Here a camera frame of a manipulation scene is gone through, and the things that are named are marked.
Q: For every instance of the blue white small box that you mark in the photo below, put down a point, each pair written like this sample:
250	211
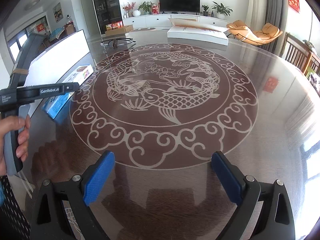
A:
54	104

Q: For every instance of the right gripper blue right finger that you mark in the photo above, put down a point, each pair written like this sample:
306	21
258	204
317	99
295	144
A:
229	176

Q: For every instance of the red wall decoration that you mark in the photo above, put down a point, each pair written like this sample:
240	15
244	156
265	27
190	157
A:
295	5

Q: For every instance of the black display cabinet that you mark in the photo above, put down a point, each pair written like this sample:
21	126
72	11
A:
107	12

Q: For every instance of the white covered floor fan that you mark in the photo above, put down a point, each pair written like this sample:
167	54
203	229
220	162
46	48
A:
256	14

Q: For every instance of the black eyeglasses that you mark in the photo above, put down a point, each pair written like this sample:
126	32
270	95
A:
115	41

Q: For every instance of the white colourful small box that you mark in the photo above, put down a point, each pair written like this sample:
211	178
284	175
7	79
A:
80	74

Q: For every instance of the black flat television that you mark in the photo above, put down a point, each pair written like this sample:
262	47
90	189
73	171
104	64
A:
180	5

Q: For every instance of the person's left hand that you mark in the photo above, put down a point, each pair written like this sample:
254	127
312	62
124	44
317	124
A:
14	123

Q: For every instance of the white tv cabinet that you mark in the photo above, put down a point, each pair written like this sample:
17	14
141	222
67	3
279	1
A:
165	21

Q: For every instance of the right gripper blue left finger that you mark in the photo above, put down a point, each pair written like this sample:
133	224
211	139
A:
95	176

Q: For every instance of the brown cardboard carton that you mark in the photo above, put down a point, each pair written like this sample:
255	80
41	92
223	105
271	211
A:
119	31

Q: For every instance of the red flowers in vase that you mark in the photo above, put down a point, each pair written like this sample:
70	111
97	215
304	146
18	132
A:
129	8

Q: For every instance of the large white cardboard box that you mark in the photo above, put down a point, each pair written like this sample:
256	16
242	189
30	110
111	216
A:
59	60

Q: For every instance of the phone case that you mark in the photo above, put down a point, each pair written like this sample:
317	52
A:
29	51

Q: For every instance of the orange lounge chair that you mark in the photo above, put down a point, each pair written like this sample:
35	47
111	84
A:
242	32

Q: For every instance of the wooden dining chair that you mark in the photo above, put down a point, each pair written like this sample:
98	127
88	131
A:
300	55

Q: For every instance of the green potted plant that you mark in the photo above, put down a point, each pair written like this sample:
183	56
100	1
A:
221	11

